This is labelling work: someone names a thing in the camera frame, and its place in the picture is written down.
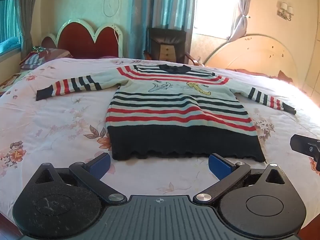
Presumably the cream arched headboard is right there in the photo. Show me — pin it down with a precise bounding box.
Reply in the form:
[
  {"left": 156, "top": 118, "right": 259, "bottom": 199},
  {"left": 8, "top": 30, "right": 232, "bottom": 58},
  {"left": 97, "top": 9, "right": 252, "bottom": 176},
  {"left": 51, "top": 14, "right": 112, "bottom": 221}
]
[{"left": 202, "top": 34, "right": 299, "bottom": 81}]

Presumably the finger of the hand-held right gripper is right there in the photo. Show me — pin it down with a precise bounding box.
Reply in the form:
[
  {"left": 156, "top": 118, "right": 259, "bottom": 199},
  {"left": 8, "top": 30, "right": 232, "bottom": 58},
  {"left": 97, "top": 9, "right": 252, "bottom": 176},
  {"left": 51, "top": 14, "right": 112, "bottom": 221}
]
[{"left": 290, "top": 134, "right": 320, "bottom": 172}]

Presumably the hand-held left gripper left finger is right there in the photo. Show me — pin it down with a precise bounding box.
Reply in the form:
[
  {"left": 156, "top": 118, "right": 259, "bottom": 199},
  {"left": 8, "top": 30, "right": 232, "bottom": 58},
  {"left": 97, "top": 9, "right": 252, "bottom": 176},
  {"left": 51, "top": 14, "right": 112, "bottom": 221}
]
[{"left": 32, "top": 152, "right": 127, "bottom": 205}]

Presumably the small wooden drawer cabinet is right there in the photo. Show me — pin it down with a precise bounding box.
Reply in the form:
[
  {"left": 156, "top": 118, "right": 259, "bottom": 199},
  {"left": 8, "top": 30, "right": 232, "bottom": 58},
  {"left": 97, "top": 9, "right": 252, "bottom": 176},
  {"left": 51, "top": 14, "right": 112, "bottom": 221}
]
[{"left": 160, "top": 44, "right": 177, "bottom": 61}]

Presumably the pink pillow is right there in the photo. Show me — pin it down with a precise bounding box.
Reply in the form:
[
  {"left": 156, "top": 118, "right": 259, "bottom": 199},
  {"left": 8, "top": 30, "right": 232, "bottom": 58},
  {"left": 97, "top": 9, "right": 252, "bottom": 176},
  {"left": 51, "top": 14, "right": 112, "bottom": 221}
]
[{"left": 226, "top": 68, "right": 293, "bottom": 84}]

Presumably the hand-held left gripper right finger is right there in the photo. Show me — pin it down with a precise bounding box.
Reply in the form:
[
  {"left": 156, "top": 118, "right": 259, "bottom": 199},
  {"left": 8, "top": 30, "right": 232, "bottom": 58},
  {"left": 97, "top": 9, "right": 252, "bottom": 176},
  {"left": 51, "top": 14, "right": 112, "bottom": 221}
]
[{"left": 193, "top": 153, "right": 288, "bottom": 204}]

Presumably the side window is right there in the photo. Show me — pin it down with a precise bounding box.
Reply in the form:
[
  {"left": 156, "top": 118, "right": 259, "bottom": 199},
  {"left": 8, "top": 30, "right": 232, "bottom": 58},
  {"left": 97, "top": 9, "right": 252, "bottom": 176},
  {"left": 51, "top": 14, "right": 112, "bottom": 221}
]
[{"left": 0, "top": 0, "right": 21, "bottom": 54}]

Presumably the black leather armchair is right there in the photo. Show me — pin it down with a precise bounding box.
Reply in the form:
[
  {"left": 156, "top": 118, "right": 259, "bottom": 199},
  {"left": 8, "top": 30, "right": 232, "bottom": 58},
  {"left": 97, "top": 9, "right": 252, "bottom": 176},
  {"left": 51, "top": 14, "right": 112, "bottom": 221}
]
[{"left": 144, "top": 27, "right": 198, "bottom": 65}]

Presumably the striped knit sweater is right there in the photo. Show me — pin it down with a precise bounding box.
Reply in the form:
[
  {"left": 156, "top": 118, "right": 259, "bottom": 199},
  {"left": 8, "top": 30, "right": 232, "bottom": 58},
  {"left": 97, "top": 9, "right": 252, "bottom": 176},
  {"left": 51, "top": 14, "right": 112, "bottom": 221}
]
[{"left": 36, "top": 64, "right": 297, "bottom": 163}]

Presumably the colourful printed cloth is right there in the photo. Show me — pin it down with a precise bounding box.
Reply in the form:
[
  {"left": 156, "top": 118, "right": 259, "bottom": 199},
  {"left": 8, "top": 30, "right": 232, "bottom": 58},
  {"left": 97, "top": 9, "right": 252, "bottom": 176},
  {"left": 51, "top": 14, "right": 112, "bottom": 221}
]
[{"left": 0, "top": 72, "right": 25, "bottom": 93}]

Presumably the striped pillow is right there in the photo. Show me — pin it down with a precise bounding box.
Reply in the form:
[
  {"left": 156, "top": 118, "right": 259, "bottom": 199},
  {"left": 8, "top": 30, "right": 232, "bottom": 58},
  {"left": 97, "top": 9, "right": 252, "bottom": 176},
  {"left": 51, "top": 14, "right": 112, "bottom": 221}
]
[{"left": 20, "top": 47, "right": 73, "bottom": 70}]

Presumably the bright window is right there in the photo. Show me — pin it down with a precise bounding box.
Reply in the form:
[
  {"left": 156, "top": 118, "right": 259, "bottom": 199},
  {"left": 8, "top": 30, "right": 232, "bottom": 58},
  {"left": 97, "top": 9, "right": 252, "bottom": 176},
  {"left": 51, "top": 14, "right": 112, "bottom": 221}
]
[{"left": 194, "top": 0, "right": 241, "bottom": 35}]

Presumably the grey curtain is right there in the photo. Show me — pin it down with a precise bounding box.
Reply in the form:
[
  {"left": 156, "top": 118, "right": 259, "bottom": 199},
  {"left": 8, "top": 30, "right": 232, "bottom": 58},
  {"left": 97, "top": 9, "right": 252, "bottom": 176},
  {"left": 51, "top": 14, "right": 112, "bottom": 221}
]
[{"left": 14, "top": 0, "right": 42, "bottom": 55}]

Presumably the white tied curtain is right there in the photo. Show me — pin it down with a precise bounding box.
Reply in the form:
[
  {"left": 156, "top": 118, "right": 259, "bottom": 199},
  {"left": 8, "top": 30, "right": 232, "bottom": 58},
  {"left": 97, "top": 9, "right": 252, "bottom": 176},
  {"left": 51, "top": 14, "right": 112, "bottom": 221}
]
[{"left": 227, "top": 0, "right": 254, "bottom": 42}]

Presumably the teal curtain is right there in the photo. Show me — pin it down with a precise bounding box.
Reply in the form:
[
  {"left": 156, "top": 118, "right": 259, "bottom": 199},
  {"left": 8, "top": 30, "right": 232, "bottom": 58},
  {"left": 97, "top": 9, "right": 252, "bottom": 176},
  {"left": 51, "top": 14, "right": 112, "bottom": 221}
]
[{"left": 130, "top": 0, "right": 198, "bottom": 60}]

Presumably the white cable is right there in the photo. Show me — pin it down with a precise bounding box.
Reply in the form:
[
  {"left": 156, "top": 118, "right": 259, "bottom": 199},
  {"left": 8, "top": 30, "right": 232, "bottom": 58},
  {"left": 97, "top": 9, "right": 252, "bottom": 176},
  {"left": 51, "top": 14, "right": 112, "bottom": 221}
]
[{"left": 103, "top": 0, "right": 121, "bottom": 18}]

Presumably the red scalloped headboard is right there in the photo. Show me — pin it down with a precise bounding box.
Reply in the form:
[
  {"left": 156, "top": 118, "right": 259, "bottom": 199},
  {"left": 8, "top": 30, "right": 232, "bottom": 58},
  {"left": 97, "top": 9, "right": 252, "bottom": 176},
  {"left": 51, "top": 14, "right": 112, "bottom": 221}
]
[{"left": 41, "top": 19, "right": 124, "bottom": 58}]

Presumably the floral bed quilt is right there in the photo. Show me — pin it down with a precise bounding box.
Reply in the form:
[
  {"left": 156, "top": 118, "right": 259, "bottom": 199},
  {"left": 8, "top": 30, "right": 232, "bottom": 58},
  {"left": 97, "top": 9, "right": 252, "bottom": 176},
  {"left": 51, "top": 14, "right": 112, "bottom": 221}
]
[{"left": 0, "top": 57, "right": 320, "bottom": 230}]

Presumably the wall lamp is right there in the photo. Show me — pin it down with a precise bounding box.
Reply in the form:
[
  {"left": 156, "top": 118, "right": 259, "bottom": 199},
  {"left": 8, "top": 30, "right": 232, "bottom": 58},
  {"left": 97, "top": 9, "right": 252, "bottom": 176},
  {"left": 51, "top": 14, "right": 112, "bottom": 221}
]
[{"left": 276, "top": 1, "right": 294, "bottom": 22}]

